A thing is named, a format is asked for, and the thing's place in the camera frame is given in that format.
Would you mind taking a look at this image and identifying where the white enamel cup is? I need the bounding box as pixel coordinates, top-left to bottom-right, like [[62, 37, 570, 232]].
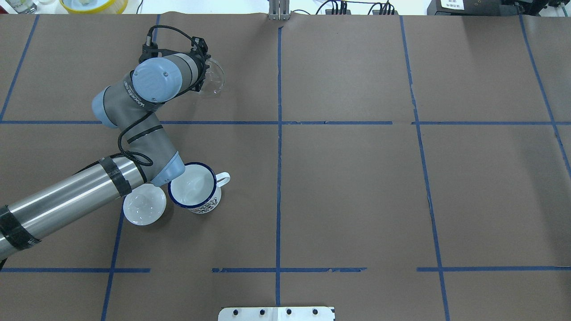
[[167, 162, 231, 214]]

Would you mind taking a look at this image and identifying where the yellow tape roll with bowl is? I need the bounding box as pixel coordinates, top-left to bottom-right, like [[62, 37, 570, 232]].
[[59, 0, 128, 14]]

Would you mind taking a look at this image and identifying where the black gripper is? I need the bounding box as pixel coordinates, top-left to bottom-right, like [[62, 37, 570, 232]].
[[194, 53, 211, 93]]

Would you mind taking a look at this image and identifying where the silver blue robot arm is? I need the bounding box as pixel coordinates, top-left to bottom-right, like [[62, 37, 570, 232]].
[[1, 49, 211, 259]]

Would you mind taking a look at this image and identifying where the white cup lid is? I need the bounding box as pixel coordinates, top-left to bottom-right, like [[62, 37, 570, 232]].
[[122, 184, 167, 226]]

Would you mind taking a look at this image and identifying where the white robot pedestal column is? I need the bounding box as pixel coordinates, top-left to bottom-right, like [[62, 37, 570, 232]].
[[218, 306, 336, 321]]

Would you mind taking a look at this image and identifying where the clear black cap bottle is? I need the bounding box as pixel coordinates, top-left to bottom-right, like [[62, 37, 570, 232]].
[[6, 0, 37, 14]]

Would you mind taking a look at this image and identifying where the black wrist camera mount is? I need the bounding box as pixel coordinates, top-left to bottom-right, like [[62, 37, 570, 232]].
[[138, 35, 178, 64]]

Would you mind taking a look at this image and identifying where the aluminium frame post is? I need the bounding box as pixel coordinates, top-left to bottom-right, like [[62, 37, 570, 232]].
[[268, 0, 291, 21]]

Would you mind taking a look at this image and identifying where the black computer box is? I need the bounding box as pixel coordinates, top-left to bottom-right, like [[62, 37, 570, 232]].
[[426, 0, 519, 16]]

